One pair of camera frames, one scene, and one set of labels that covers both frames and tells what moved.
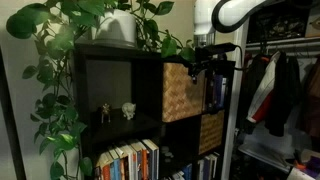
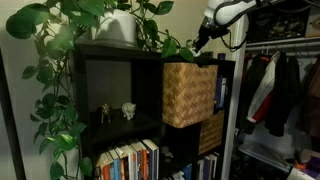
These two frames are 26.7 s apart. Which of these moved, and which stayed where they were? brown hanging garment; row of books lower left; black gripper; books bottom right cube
Moved: black gripper
Stayed: brown hanging garment; books bottom right cube; row of books lower left
